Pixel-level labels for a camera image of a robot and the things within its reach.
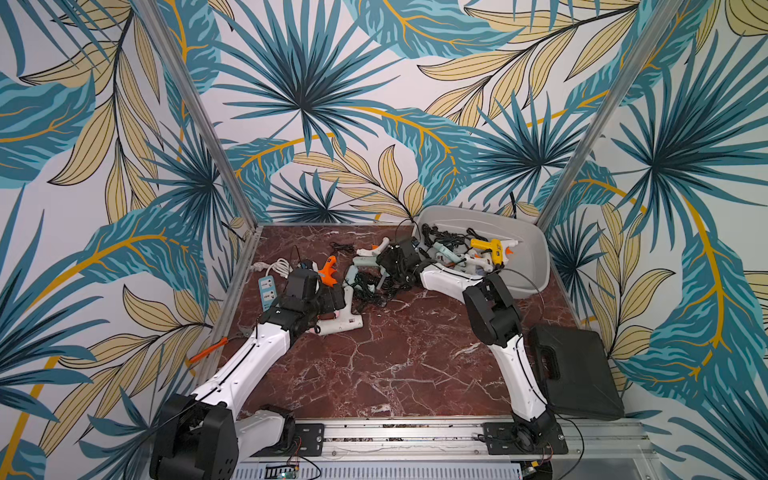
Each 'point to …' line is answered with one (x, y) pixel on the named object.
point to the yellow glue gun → (496, 246)
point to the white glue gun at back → (367, 252)
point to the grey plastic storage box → (528, 268)
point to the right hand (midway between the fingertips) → (381, 259)
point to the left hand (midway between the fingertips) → (329, 297)
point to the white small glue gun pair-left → (508, 243)
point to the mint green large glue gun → (360, 261)
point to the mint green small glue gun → (447, 252)
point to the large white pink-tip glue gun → (344, 320)
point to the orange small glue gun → (328, 270)
